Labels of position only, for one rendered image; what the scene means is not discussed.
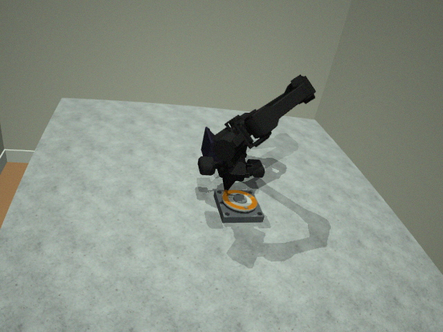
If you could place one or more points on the orange round plate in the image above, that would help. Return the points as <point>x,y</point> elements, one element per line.
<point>250,204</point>

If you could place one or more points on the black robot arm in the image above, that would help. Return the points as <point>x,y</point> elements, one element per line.
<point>230,140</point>

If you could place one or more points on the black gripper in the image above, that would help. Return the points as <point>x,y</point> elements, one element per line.
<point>207,166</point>

